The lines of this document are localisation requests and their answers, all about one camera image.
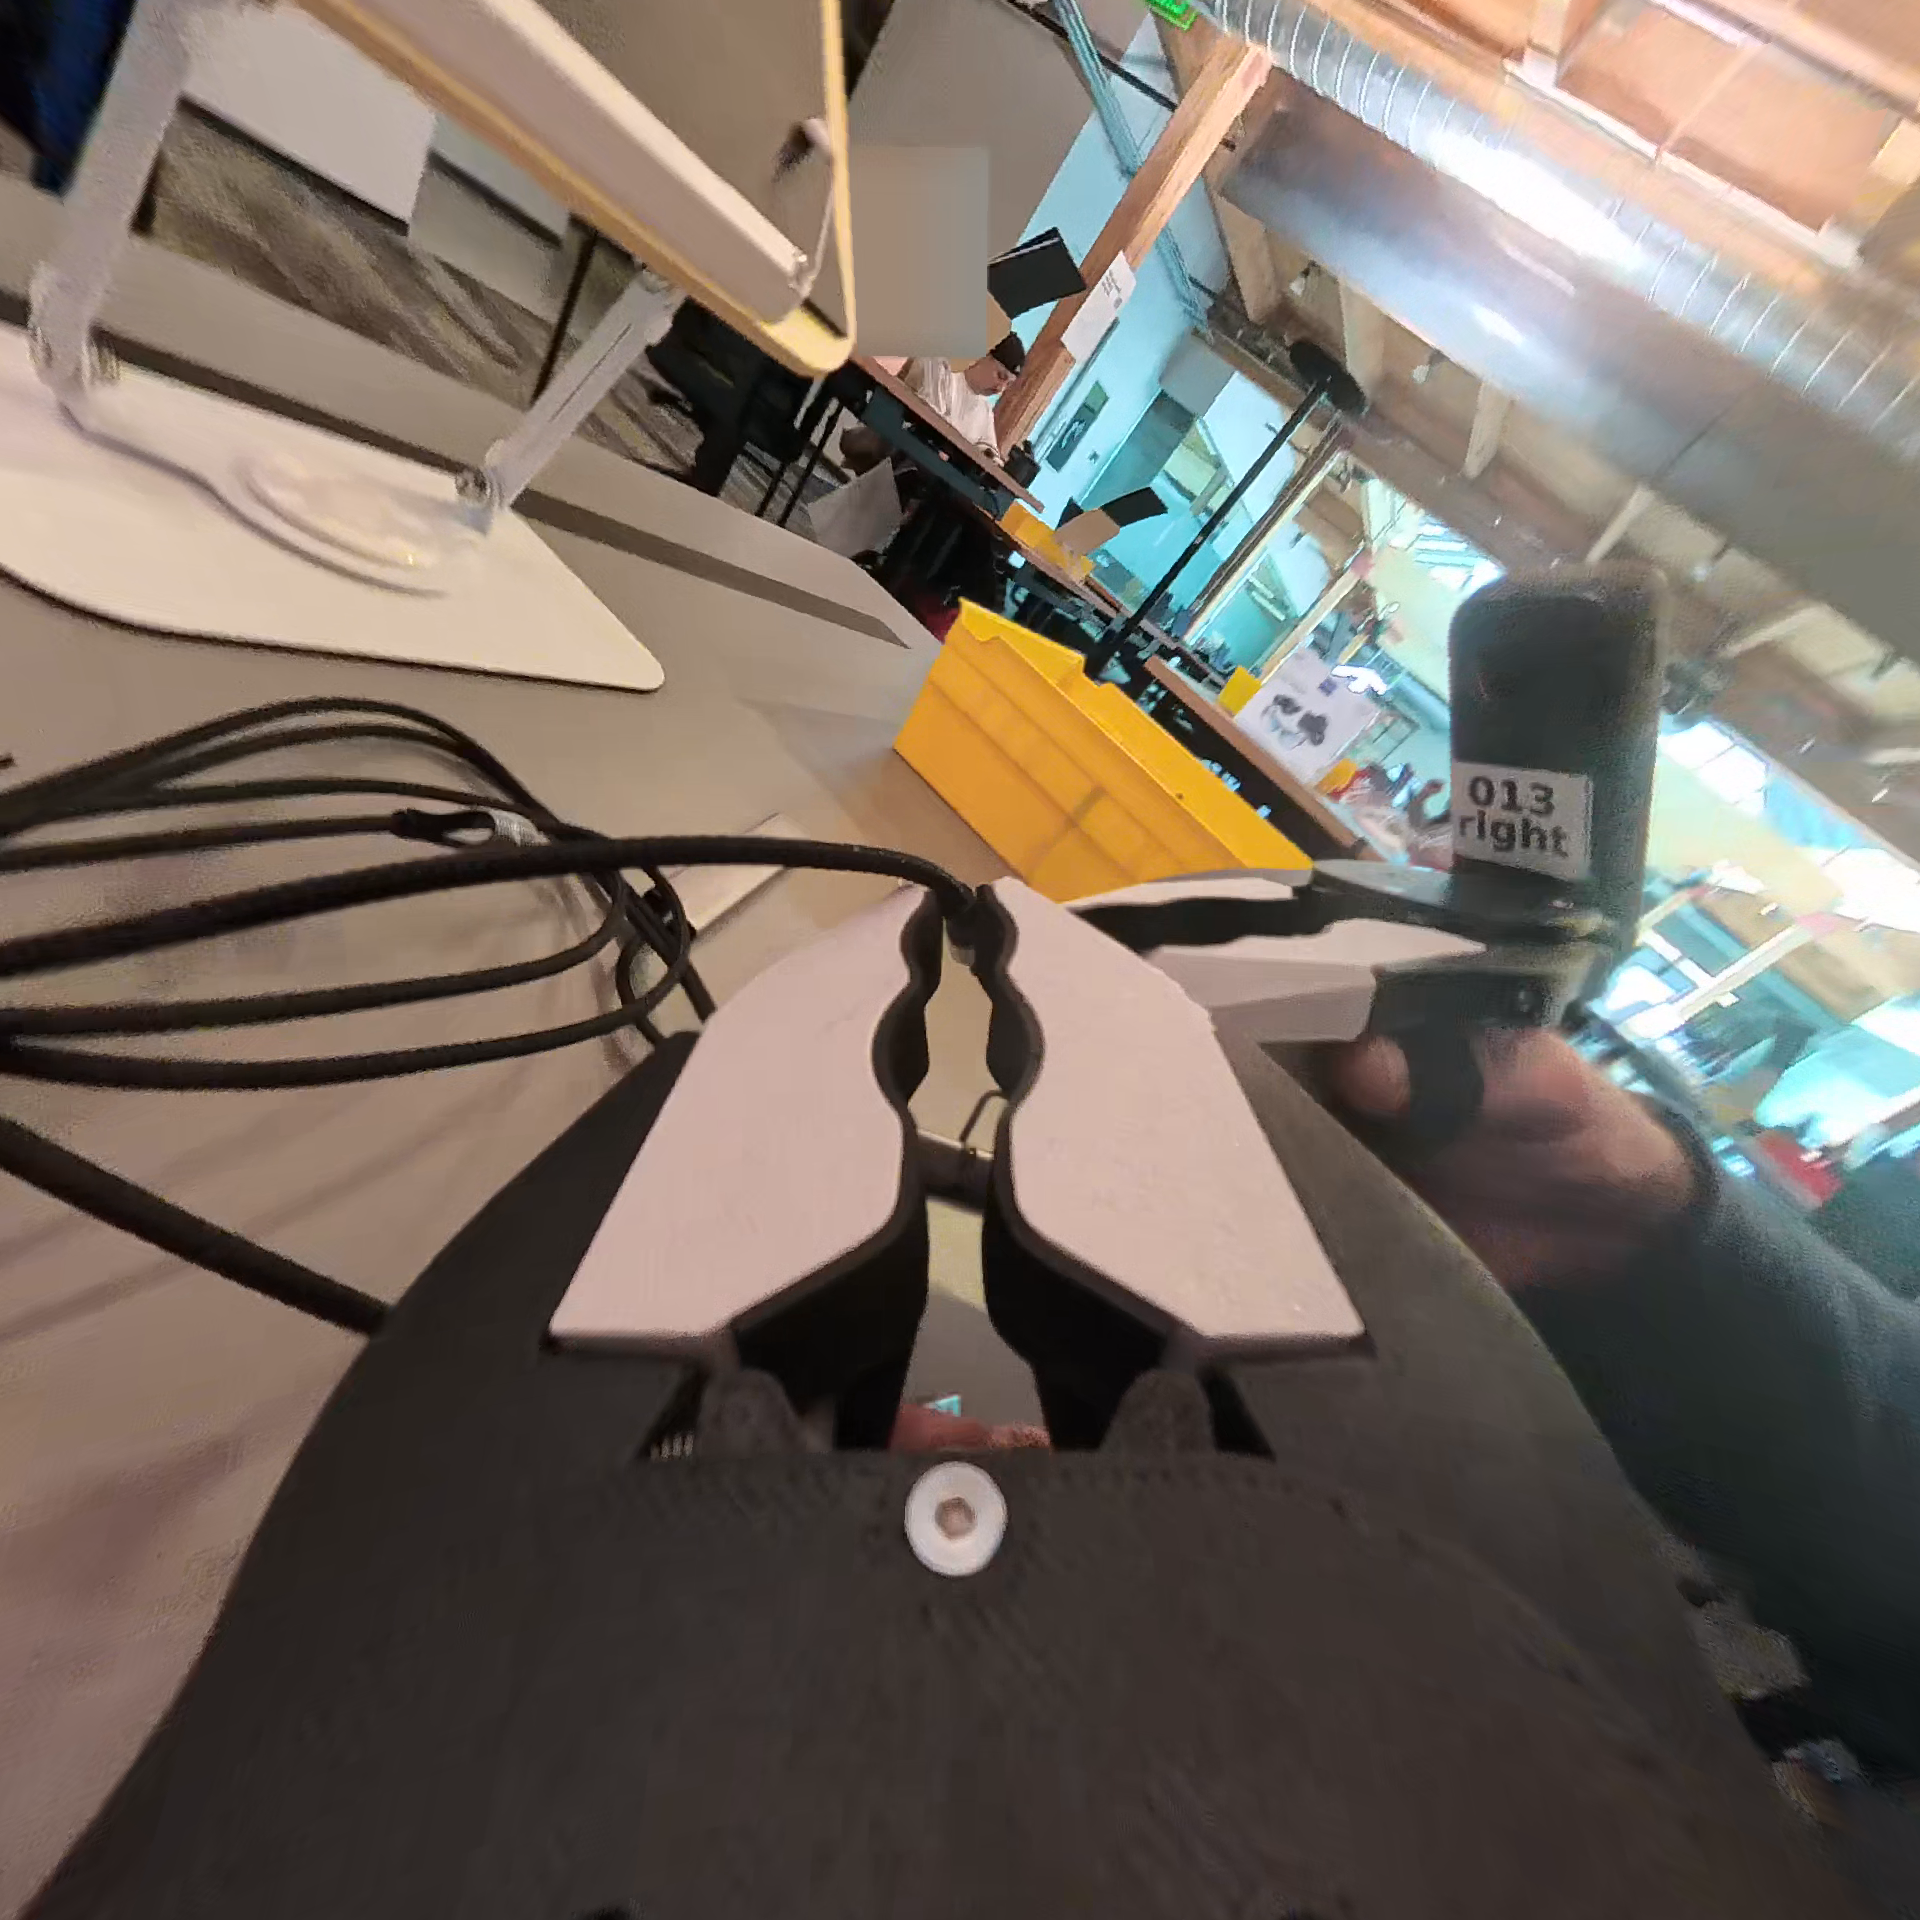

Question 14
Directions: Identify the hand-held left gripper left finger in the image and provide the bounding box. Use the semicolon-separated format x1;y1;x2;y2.
543;883;943;1366

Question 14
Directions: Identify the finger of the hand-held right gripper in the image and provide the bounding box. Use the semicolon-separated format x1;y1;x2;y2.
1070;874;1450;943
1148;915;1494;1050

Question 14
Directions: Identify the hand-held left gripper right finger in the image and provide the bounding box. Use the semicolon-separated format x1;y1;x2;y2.
979;878;1373;1370

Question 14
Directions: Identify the black braided usb-c cable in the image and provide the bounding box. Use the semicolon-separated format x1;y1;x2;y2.
0;698;1007;1338

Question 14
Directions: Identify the person's right forearm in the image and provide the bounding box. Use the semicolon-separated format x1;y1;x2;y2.
1507;1118;1920;1823

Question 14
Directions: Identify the person's right hand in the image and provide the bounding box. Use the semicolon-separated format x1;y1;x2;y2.
1316;1026;1707;1295

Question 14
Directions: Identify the yellow plastic bin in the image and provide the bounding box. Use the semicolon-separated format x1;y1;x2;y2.
897;598;1314;903

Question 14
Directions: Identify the white printed box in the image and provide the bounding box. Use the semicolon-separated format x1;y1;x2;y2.
1237;652;1379;781

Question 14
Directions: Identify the black pole stand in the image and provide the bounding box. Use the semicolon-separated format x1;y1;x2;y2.
1079;343;1370;684

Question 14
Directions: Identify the white metal stand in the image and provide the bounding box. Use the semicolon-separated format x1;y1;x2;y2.
0;0;835;692

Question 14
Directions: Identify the silver ventilation duct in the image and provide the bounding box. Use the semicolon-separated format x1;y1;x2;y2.
1215;0;1920;677

